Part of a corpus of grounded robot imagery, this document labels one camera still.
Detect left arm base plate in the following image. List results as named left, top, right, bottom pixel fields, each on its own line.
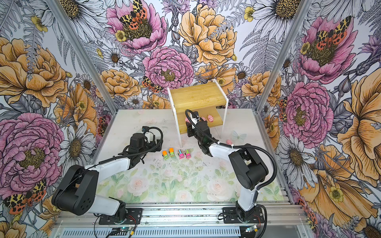
left=99, top=208, right=143, bottom=225

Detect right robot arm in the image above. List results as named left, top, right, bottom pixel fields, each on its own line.
left=186, top=121, right=269, bottom=222

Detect orange green toy truck left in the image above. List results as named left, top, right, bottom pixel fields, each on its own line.
left=162, top=151, right=169, bottom=160

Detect left black cable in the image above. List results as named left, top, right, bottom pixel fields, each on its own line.
left=98, top=126, right=164, bottom=167

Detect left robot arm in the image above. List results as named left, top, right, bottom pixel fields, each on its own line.
left=52, top=128, right=163, bottom=220

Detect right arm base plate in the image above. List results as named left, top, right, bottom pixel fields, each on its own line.
left=219, top=207, right=265, bottom=224

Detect green pink toy bus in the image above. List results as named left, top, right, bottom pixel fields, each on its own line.
left=185, top=149, right=191, bottom=159

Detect aluminium front rail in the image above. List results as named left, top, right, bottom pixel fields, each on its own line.
left=54, top=202, right=308, bottom=229

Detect orange green toy truck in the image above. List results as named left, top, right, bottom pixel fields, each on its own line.
left=162, top=151, right=169, bottom=160
left=169, top=148, right=175, bottom=157

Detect orange green toy truck right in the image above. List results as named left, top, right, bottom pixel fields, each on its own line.
left=169, top=148, right=175, bottom=157

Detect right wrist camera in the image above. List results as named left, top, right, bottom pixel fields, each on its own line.
left=190, top=115, right=198, bottom=128

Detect blue pink toy bus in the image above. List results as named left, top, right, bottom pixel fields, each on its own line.
left=178, top=149, right=186, bottom=159

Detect right black corrugated cable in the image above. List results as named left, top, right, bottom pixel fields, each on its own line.
left=185, top=109, right=278, bottom=191

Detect two-tier bamboo shelf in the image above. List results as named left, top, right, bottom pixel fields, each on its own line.
left=167, top=79, right=229, bottom=147

